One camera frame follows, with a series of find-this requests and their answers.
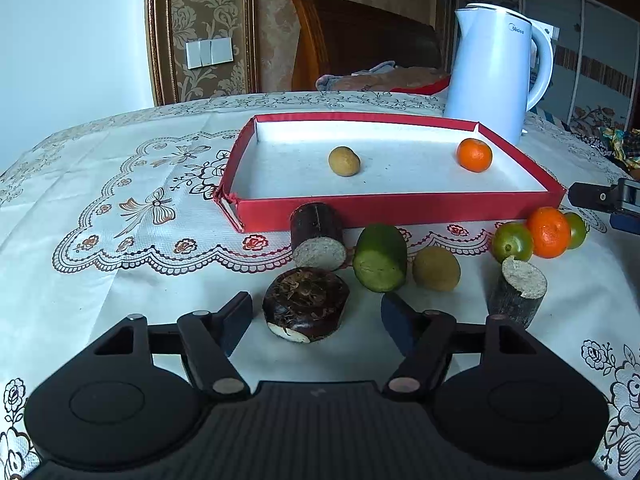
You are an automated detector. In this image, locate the red cloth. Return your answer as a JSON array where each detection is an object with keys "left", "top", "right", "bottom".
[{"left": 389, "top": 80, "right": 451, "bottom": 96}]

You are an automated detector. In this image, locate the grey sugarcane piece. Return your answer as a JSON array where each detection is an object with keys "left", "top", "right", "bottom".
[{"left": 487, "top": 256, "right": 548, "bottom": 330}]

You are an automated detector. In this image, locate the white electric kettle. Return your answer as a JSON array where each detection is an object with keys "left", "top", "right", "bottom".
[{"left": 443, "top": 3, "right": 555, "bottom": 146}]

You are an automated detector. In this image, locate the white light switch panel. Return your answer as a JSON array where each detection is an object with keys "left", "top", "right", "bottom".
[{"left": 185, "top": 36, "right": 236, "bottom": 69}]

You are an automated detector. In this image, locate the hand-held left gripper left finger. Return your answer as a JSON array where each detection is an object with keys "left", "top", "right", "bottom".
[{"left": 92, "top": 291, "right": 253, "bottom": 403}]

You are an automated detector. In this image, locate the orange tangerine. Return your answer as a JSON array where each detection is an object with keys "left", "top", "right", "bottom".
[
  {"left": 525, "top": 206, "right": 572, "bottom": 259},
  {"left": 456, "top": 138, "right": 493, "bottom": 174}
]

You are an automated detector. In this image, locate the green tangerine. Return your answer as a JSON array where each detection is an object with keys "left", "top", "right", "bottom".
[
  {"left": 565, "top": 212, "right": 589, "bottom": 250},
  {"left": 491, "top": 222, "right": 535, "bottom": 264}
]

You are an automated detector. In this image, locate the red shallow tray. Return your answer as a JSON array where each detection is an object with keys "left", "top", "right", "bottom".
[{"left": 212, "top": 114, "right": 568, "bottom": 233}]

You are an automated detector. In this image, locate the brown patterned pillow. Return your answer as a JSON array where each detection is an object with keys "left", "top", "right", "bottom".
[{"left": 315, "top": 61, "right": 452, "bottom": 95}]

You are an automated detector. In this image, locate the colourful patterned cloth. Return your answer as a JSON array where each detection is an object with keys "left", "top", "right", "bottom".
[{"left": 597, "top": 127, "right": 640, "bottom": 173}]

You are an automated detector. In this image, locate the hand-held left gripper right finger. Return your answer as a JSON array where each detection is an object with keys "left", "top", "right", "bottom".
[{"left": 381, "top": 291, "right": 543, "bottom": 403}]

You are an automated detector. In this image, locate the dark brown water chestnut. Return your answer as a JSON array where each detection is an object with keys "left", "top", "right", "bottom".
[{"left": 262, "top": 267, "right": 351, "bottom": 345}]

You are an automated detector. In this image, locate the dark purple sugarcane piece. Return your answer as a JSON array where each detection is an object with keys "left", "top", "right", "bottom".
[{"left": 290, "top": 202, "right": 348, "bottom": 272}]

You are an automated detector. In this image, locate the green cucumber piece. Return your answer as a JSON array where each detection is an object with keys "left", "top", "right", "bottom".
[{"left": 352, "top": 224, "right": 408, "bottom": 294}]

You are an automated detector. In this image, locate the wooden wall moulding frame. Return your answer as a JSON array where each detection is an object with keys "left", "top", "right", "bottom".
[{"left": 144, "top": 0, "right": 261, "bottom": 107}]

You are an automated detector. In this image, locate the wardrobe with sliding doors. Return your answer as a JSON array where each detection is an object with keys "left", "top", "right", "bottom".
[{"left": 452, "top": 0, "right": 640, "bottom": 133}]

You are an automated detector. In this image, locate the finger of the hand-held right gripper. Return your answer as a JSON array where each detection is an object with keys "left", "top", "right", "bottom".
[
  {"left": 568, "top": 177, "right": 640, "bottom": 211},
  {"left": 607, "top": 211, "right": 640, "bottom": 234}
]

